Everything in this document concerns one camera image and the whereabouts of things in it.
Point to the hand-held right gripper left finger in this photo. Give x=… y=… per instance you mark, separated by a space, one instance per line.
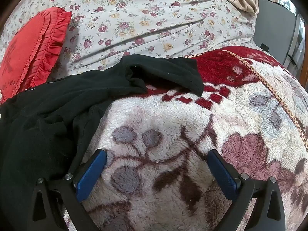
x=91 y=174

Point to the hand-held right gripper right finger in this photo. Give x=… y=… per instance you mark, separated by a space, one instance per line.
x=221 y=173

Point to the black pants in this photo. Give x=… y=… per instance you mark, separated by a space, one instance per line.
x=48 y=115

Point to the red and white fleece blanket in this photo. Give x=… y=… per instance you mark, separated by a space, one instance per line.
x=173 y=125

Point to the red heart-shaped ruffled pillow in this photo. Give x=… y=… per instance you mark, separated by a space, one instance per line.
x=24 y=50

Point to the grey cabinet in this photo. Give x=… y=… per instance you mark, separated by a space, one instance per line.
x=274 y=24

